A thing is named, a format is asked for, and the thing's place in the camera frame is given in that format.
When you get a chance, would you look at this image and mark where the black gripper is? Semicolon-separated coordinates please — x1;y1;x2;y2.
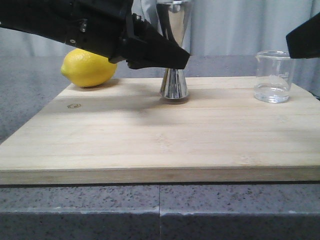
0;0;133;64

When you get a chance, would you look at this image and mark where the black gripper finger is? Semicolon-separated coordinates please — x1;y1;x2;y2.
286;13;320;59
119;13;190;70

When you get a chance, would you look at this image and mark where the clear glass beaker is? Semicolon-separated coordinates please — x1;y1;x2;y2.
253;50;294;104

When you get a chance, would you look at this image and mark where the steel double jigger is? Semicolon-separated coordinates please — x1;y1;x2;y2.
156;0;193;100

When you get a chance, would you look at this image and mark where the yellow lemon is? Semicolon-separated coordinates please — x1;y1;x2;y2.
60;48;118;88

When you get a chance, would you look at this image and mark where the light wooden cutting board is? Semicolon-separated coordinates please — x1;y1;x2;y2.
0;76;320;185

